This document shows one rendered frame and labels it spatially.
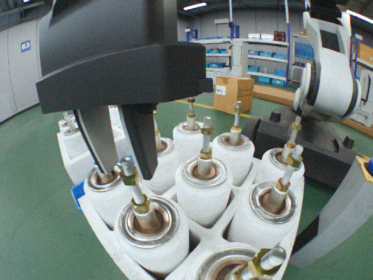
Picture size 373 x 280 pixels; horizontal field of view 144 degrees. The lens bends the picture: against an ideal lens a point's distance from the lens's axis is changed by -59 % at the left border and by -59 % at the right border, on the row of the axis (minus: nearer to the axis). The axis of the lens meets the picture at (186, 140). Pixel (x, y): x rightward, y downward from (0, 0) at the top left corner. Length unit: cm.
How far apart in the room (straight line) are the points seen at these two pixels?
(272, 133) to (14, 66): 672
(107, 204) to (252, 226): 21
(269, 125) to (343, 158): 34
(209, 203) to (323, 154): 49
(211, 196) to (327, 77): 40
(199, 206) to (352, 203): 26
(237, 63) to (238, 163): 208
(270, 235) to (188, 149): 26
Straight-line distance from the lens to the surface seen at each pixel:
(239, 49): 231
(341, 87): 46
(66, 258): 55
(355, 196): 29
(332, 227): 33
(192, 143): 35
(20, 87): 644
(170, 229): 18
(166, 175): 29
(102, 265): 47
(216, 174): 23
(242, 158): 30
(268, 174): 29
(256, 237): 21
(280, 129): 60
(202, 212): 25
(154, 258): 18
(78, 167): 52
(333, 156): 63
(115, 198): 24
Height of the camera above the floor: 41
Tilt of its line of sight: 29 degrees down
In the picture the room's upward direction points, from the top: 2 degrees counter-clockwise
